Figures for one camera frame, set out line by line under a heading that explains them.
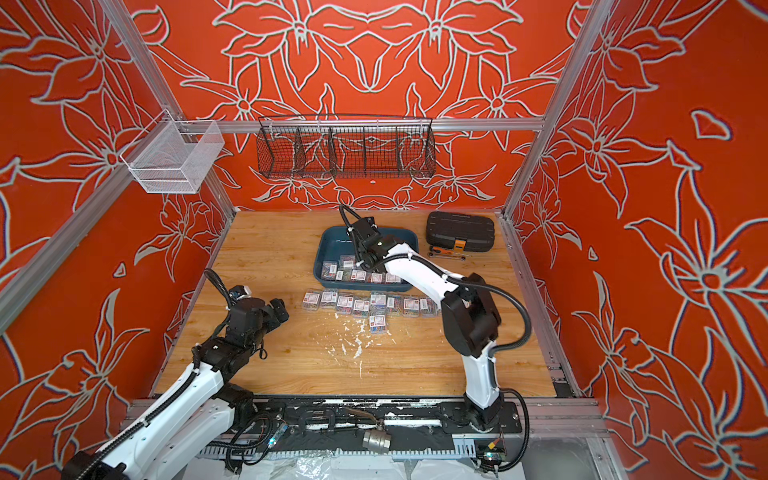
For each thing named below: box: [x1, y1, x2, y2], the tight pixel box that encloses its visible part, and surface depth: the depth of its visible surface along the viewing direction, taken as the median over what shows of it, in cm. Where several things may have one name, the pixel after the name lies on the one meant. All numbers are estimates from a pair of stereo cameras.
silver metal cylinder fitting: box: [362, 429, 392, 454], surface depth 68 cm
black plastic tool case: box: [426, 211, 495, 252], surface depth 108 cm
